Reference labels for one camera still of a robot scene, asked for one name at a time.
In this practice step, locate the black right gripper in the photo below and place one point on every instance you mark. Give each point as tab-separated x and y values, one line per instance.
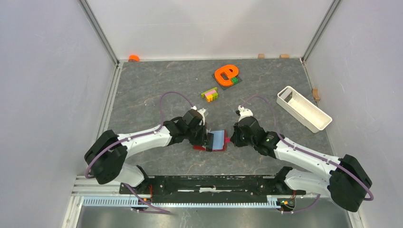
235	138

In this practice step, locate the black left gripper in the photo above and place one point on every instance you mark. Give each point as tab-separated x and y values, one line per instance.
202	140

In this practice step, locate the dark credit card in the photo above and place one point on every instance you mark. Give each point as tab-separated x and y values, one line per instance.
219	140

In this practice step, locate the red leather card holder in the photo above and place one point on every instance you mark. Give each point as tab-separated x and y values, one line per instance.
209	146

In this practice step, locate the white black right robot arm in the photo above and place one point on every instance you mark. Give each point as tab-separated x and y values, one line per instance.
344	179

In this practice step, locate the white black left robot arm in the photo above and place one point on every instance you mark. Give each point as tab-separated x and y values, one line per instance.
106	157

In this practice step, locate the colourful block stack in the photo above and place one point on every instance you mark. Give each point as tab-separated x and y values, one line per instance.
210	95

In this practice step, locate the green small block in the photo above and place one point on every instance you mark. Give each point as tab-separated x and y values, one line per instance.
234	80

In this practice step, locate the orange letter e shape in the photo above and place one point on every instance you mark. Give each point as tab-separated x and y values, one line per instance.
228	70

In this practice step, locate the white plastic tray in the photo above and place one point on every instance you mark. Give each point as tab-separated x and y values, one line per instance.
303	110

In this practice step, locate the wooden curved piece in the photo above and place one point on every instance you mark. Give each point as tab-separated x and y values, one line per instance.
315	95

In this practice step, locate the wooden block right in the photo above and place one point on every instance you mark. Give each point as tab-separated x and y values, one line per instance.
284	56

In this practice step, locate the orange round cap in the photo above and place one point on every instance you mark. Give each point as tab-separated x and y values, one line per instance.
133	58

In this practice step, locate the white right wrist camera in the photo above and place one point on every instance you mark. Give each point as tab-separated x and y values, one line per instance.
243	112

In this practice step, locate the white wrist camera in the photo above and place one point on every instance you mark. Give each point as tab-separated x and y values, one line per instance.
243	112
203	112

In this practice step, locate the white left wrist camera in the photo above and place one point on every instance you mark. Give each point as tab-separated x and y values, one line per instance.
203	112

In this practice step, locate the dark square base plate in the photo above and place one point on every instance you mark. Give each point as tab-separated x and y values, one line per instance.
226	83

